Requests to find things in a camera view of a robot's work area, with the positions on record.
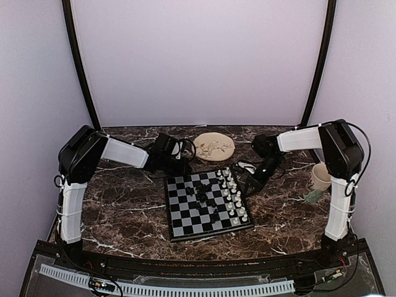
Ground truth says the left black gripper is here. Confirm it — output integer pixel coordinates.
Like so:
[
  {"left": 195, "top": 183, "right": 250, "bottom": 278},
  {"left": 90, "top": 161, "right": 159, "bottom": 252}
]
[{"left": 161, "top": 155, "right": 192, "bottom": 176}]

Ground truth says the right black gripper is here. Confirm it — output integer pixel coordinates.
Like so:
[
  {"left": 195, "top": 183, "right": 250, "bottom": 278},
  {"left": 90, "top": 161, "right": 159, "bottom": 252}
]
[{"left": 244, "top": 155, "right": 283, "bottom": 198}]

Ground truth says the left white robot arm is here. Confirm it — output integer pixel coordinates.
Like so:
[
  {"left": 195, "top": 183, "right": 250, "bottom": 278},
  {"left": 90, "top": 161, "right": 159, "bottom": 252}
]
[{"left": 56, "top": 125, "right": 196, "bottom": 270}]

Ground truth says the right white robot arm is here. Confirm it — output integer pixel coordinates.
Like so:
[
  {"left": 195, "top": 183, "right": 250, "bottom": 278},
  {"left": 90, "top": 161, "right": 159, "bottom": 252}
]
[{"left": 242, "top": 119, "right": 371, "bottom": 269}]

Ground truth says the green circuit board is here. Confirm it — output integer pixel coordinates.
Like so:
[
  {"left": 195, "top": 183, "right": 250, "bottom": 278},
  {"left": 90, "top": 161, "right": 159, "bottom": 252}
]
[{"left": 88, "top": 278, "right": 116, "bottom": 292}]

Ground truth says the black and grey chessboard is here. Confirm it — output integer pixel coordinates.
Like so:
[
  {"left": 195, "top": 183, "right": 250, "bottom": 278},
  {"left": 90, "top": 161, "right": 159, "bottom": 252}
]
[{"left": 164, "top": 167, "right": 254, "bottom": 242}]

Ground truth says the ceramic bird plate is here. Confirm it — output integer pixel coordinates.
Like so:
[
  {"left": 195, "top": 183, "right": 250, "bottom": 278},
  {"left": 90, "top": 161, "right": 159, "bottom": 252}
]
[{"left": 193, "top": 132, "right": 235, "bottom": 162}]

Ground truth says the cream ceramic cup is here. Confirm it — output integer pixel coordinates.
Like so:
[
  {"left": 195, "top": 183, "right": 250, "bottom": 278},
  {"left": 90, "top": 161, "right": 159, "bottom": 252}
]
[{"left": 303, "top": 162, "right": 331, "bottom": 204}]

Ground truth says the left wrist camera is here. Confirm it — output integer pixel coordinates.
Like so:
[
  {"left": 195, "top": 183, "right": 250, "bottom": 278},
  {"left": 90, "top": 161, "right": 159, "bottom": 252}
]
[{"left": 153, "top": 133, "right": 186, "bottom": 159}]

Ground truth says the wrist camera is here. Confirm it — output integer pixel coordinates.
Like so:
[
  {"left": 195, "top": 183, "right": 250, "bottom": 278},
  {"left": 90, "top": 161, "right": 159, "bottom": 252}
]
[
  {"left": 236, "top": 161, "right": 256, "bottom": 174},
  {"left": 153, "top": 133, "right": 186, "bottom": 159}
]

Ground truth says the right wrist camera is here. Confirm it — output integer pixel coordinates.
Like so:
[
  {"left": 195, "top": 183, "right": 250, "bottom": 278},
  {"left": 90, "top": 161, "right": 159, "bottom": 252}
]
[{"left": 236, "top": 161, "right": 256, "bottom": 174}]

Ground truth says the black front rail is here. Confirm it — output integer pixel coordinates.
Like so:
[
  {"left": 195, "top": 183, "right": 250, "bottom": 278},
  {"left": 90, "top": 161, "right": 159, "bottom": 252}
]
[{"left": 68, "top": 249, "right": 322, "bottom": 278}]

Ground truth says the left black frame post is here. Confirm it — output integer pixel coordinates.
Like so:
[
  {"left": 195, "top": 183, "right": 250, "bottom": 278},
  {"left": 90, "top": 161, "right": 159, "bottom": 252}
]
[{"left": 61, "top": 0, "right": 101, "bottom": 131}]

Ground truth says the black frame post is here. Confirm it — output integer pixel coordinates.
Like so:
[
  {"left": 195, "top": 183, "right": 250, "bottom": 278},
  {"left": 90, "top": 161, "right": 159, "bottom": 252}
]
[
  {"left": 61, "top": 0, "right": 101, "bottom": 131},
  {"left": 299, "top": 0, "right": 337, "bottom": 127}
]

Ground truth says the white slotted cable duct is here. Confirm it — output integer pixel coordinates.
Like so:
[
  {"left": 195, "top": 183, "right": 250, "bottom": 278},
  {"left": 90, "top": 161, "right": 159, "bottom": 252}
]
[{"left": 38, "top": 264, "right": 295, "bottom": 296}]

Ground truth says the right black frame post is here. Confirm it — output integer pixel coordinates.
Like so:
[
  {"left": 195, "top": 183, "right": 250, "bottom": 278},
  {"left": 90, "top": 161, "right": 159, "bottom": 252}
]
[{"left": 299, "top": 0, "right": 337, "bottom": 127}]

